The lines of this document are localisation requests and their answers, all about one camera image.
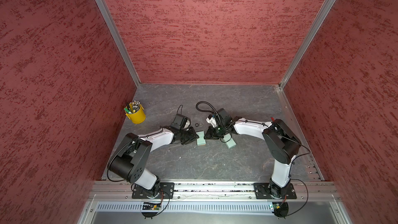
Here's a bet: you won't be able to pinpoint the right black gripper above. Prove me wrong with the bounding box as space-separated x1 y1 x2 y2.
203 122 228 140

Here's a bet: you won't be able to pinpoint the pale green box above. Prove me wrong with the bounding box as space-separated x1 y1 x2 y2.
197 131 206 146

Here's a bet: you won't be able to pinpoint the pale green lift-off lid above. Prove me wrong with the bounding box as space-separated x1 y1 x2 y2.
224 138 236 149

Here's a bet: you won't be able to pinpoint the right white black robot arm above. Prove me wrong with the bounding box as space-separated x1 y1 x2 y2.
205 115 304 200

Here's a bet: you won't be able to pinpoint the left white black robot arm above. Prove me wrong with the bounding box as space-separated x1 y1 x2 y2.
107 127 199 198

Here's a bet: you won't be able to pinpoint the yellow pen cup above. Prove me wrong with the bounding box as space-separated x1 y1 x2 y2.
125 105 146 124

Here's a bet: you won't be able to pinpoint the pens in cup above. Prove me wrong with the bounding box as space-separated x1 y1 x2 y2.
124 101 141 114

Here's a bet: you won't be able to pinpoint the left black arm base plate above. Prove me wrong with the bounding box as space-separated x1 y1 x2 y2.
131 182 175 199

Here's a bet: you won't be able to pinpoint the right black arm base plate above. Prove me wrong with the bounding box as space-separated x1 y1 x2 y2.
253 182 297 200

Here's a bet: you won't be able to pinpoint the front aluminium rail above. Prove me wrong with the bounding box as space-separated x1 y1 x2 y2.
89 180 341 202

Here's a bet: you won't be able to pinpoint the left aluminium corner post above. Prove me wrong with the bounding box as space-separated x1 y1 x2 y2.
95 0 141 88

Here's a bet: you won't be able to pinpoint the aluminium corner post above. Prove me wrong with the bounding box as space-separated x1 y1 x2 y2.
95 0 141 88
278 0 336 91

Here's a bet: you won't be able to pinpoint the right aluminium corner post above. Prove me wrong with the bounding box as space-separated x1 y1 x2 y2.
278 0 336 91

